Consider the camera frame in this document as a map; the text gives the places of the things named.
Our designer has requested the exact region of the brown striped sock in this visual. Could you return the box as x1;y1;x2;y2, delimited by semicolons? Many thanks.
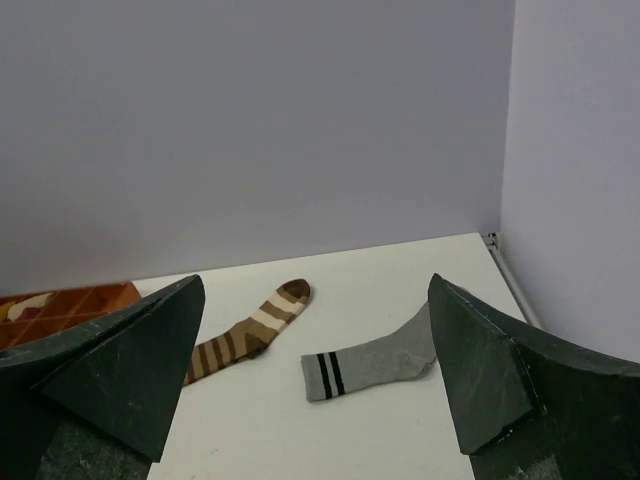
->
183;279;312;387

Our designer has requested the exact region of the grey sock with black stripes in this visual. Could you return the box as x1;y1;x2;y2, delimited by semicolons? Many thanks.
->
301;304;437;403

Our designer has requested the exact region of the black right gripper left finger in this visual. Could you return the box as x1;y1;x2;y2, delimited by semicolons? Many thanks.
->
1;275;205;479

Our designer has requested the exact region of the orange wooden compartment tray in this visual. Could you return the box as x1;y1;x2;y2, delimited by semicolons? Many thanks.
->
1;282;141;350

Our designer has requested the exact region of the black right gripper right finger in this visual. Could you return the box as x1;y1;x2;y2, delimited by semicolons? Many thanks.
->
428;275;639;479

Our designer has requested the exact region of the aluminium table edge rail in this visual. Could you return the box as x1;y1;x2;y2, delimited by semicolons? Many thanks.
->
482;233;539;327

